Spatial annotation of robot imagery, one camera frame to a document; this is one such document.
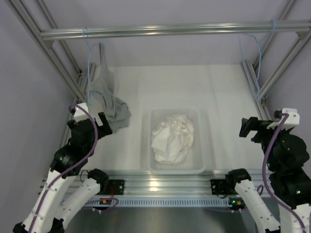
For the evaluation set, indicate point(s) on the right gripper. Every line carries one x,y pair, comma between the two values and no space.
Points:
253,123

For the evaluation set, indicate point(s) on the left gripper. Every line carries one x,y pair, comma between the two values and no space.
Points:
106,127

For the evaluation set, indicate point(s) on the blue wire hanger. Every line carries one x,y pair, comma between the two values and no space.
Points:
255,90

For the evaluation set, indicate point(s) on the white tank top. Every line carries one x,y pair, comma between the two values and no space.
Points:
171,139

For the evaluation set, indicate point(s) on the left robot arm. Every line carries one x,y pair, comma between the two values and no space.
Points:
50,214

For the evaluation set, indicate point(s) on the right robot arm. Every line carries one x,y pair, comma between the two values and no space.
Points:
283,178

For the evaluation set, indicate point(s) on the blue hanger with grey shirt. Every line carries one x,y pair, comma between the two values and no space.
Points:
90,63

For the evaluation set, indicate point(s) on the grey shirt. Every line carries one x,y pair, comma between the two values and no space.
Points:
116,110

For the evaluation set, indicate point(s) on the white plastic basket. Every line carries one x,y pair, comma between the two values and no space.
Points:
196,159

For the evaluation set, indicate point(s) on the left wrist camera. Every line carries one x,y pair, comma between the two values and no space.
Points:
79,111

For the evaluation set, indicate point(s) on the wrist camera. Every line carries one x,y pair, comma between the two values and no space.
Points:
79,111
289,116

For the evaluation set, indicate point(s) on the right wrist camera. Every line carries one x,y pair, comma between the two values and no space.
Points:
289,116

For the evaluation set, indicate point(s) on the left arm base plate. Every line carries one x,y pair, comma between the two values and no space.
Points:
115,187

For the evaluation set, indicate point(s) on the aluminium front rail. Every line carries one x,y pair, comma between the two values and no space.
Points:
148,185

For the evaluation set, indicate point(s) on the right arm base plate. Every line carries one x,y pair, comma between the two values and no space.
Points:
220,187

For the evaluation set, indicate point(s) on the white cable duct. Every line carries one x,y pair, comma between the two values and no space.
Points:
160,202

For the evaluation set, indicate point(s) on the aluminium frame top rail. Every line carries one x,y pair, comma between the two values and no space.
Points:
180,29

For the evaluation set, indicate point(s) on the aluminium frame left posts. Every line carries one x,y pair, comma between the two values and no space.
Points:
33,98

